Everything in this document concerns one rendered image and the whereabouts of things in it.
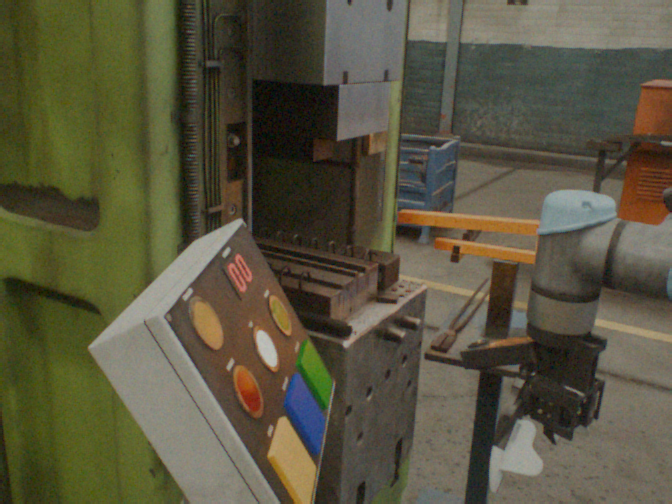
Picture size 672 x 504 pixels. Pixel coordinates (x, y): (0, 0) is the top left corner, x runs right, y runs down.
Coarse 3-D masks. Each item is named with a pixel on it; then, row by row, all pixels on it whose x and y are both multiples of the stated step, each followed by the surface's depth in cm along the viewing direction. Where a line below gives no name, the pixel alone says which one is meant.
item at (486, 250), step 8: (440, 240) 163; (448, 240) 163; (456, 240) 164; (440, 248) 163; (448, 248) 162; (464, 248) 161; (472, 248) 160; (480, 248) 159; (488, 248) 159; (496, 248) 159; (504, 248) 159; (512, 248) 159; (488, 256) 159; (496, 256) 158; (504, 256) 158; (512, 256) 157; (520, 256) 156; (528, 256) 156
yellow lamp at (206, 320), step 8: (200, 304) 67; (200, 312) 66; (208, 312) 67; (200, 320) 65; (208, 320) 67; (216, 320) 69; (200, 328) 65; (208, 328) 66; (216, 328) 68; (208, 336) 65; (216, 336) 67
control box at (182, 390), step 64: (192, 256) 80; (256, 256) 89; (128, 320) 63; (192, 320) 64; (256, 320) 79; (128, 384) 61; (192, 384) 61; (256, 384) 71; (192, 448) 63; (256, 448) 65; (320, 448) 80
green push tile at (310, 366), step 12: (312, 348) 92; (300, 360) 86; (312, 360) 90; (300, 372) 86; (312, 372) 88; (324, 372) 92; (312, 384) 86; (324, 384) 90; (324, 396) 88; (324, 408) 87
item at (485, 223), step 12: (408, 216) 136; (420, 216) 135; (432, 216) 134; (444, 216) 132; (456, 216) 132; (468, 216) 131; (480, 216) 131; (468, 228) 130; (480, 228) 129; (492, 228) 128; (504, 228) 127; (516, 228) 126; (528, 228) 124
